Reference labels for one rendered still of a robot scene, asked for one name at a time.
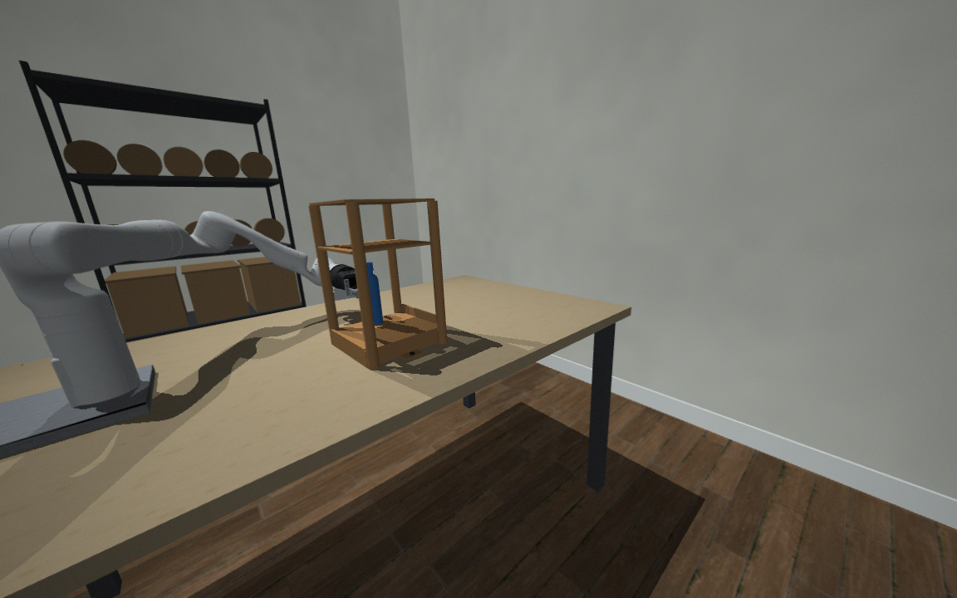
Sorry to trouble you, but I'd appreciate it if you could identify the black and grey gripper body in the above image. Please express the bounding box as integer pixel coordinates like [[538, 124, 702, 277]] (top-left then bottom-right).
[[330, 264, 357, 301]]

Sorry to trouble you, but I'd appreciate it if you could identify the blue cylinder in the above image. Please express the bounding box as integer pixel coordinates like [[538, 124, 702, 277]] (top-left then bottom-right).
[[366, 262, 383, 325]]

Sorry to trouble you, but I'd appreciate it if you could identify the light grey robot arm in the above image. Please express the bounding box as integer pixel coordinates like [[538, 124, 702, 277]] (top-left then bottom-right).
[[0, 211, 321, 408]]

